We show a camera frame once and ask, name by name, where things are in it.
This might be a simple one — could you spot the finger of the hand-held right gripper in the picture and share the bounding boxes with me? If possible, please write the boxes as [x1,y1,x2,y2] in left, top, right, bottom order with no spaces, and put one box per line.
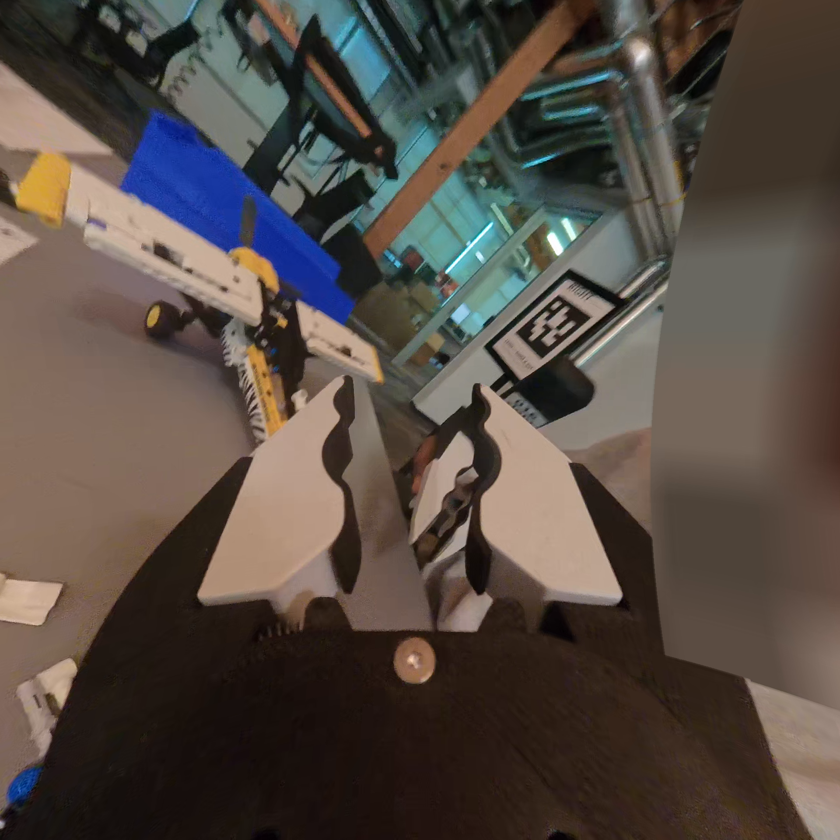
[409,448,476,547]
[419,504,471,570]

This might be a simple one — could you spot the blue plastic bin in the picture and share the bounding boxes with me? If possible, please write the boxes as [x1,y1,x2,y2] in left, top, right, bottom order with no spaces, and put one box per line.
[121,108,359,324]

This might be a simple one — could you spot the black framed marker sign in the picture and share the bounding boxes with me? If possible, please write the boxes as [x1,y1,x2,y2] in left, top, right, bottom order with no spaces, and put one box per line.
[485,268,628,383]

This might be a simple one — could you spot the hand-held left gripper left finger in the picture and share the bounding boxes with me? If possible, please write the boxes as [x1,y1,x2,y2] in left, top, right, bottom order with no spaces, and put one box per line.
[196,375,365,618]

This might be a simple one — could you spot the silver metal pipes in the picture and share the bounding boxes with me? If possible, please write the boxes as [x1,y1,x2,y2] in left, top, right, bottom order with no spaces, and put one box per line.
[602,0,691,278]

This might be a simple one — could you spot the white lego panel piece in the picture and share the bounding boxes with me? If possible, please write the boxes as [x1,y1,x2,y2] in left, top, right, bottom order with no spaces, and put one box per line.
[0,574,65,626]

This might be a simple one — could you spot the pile of loose lego pieces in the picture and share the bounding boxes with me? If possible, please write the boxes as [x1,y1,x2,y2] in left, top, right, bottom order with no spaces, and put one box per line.
[0,658,80,812]

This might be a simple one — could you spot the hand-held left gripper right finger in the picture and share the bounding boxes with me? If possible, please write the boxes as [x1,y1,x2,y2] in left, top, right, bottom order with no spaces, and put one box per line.
[459,384,626,631]

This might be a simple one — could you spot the person's right hand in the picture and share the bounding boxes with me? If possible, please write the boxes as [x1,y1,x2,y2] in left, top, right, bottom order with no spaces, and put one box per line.
[408,436,441,494]

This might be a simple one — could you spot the wooden ceiling beam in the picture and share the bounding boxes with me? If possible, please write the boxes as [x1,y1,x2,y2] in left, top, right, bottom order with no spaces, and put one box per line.
[362,0,595,261]

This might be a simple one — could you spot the white yellow lego plane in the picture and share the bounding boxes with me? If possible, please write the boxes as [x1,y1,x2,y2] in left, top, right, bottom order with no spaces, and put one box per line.
[0,152,387,442]

